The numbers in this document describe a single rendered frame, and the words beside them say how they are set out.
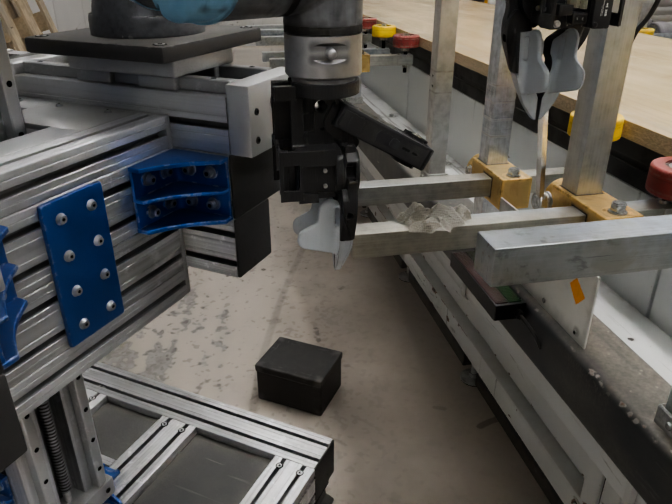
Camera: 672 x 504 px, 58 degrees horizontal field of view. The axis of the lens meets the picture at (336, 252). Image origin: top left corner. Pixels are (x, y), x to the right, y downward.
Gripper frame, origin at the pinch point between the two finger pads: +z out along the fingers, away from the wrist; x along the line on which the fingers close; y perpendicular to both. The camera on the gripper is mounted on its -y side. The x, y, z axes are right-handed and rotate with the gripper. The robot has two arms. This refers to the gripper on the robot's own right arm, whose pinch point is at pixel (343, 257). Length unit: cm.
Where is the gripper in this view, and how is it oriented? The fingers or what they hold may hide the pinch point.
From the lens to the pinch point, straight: 69.3
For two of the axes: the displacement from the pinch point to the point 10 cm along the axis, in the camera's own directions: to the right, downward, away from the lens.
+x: 2.0, 4.4, -8.8
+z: 0.0, 8.9, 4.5
